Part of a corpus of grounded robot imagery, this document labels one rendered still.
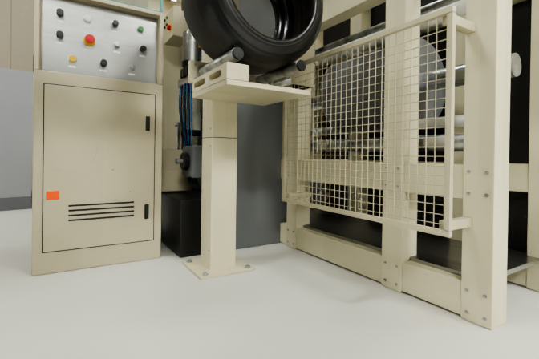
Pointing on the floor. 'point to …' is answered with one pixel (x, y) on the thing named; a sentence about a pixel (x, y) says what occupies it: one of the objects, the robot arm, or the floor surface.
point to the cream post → (219, 172)
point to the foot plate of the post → (216, 269)
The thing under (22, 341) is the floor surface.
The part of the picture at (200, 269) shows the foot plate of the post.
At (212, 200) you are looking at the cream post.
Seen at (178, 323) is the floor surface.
